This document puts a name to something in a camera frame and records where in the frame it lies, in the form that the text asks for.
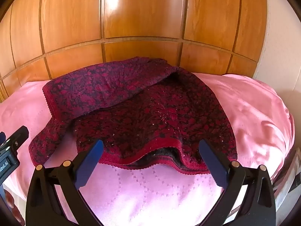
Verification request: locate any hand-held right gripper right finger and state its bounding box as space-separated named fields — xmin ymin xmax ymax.
xmin=199 ymin=139 xmax=277 ymax=226

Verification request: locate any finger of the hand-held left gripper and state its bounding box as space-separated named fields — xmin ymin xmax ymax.
xmin=0 ymin=126 xmax=29 ymax=156

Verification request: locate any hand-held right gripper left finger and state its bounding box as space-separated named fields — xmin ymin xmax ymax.
xmin=25 ymin=139 xmax=104 ymax=226

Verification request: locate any red floral knit sweater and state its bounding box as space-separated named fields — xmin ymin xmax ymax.
xmin=29 ymin=56 xmax=238 ymax=176

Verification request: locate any person's left hand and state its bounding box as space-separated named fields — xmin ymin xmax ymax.
xmin=3 ymin=189 xmax=21 ymax=222

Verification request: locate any pink bedspread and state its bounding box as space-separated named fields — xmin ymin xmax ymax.
xmin=0 ymin=73 xmax=295 ymax=226

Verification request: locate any striped mattress side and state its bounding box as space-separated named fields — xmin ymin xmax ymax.
xmin=270 ymin=147 xmax=301 ymax=213

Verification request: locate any wooden panelled headboard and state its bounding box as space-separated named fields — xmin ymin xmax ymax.
xmin=0 ymin=0 xmax=268 ymax=103

